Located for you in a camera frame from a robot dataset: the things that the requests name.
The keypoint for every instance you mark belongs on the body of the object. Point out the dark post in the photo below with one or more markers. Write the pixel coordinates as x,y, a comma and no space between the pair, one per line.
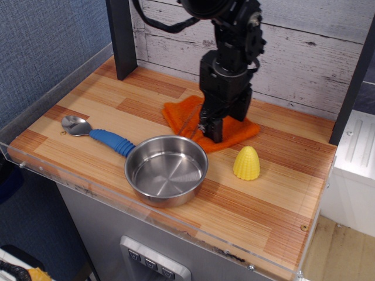
354,87
120,23

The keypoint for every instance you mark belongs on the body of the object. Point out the silver button panel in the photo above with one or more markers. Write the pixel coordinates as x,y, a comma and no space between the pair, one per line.
144,263

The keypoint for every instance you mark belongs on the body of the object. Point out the white box at right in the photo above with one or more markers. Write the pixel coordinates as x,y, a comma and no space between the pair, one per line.
349,196

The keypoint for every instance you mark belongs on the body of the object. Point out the orange cloth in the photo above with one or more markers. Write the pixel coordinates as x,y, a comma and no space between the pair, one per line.
183,119

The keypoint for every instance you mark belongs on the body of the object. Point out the dark right post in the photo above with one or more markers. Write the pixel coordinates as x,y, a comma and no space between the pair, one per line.
354,87

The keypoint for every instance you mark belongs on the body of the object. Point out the dark left post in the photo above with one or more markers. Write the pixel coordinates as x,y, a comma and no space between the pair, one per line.
120,23

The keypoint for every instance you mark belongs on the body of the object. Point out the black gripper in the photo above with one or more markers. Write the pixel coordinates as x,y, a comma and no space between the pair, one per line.
226,93

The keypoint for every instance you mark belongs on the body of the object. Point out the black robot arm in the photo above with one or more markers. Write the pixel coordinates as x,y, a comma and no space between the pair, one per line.
237,31

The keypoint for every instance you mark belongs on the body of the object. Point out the steel pot with wire handle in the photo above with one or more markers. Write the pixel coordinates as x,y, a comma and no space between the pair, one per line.
166,170

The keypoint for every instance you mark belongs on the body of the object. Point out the yellow black object bottom left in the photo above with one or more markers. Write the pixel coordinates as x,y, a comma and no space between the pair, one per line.
21,274

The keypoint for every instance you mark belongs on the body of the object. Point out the yellow toy corn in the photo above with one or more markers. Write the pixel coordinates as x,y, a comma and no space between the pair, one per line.
247,165

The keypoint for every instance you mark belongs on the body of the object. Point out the clear acrylic guard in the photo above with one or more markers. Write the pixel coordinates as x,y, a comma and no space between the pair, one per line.
263,225

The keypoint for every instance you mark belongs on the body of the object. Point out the spoon with blue handle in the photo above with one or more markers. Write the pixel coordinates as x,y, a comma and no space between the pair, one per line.
77,126

